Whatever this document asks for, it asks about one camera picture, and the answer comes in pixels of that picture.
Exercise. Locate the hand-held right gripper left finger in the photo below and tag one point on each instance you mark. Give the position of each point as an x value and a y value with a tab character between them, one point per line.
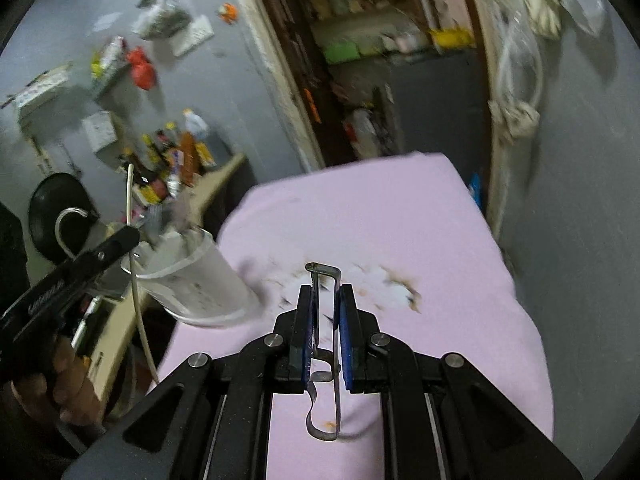
306	345

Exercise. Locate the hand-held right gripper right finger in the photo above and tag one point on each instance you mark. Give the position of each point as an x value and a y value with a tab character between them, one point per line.
348	345

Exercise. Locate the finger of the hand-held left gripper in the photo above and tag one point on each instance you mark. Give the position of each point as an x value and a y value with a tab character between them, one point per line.
107	250

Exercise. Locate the metal tongs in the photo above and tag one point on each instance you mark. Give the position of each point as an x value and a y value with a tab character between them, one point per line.
340	400

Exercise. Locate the white cup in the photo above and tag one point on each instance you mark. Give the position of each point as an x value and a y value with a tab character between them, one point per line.
200	285

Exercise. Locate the person's left forearm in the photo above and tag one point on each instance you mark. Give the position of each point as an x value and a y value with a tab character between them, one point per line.
20	440

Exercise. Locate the person's left hand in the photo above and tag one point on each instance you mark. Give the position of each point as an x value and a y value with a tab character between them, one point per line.
70	380

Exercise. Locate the metal hook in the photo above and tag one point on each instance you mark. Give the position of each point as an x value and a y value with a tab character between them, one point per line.
62	220

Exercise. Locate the black wok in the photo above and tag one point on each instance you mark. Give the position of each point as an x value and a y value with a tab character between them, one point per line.
50	210

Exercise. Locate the group of condiment bottles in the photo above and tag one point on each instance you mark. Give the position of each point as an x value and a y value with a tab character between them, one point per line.
147	180

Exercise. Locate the pink tablecloth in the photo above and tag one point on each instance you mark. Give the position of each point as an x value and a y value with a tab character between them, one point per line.
400	240

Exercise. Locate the white box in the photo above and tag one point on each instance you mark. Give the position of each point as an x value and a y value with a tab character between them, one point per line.
99	131

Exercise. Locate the orange seasoning packet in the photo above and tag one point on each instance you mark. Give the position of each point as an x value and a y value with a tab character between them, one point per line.
187	160

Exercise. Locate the dark liquid jug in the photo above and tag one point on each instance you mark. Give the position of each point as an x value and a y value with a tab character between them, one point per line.
217	145

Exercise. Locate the clear oil jug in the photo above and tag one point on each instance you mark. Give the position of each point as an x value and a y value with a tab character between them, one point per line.
195	122

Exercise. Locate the white perforated rack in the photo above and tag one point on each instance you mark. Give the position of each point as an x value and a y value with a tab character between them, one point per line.
42	85

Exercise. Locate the red plastic bag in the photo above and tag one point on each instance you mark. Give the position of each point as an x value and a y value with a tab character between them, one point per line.
141	70

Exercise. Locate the blue packet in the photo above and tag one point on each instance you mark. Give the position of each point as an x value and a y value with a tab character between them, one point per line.
476	192

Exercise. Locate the grey plastic bag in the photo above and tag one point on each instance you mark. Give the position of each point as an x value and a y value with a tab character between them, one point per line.
162	15

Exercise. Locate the white wall socket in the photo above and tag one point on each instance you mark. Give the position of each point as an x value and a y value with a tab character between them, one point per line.
194	35

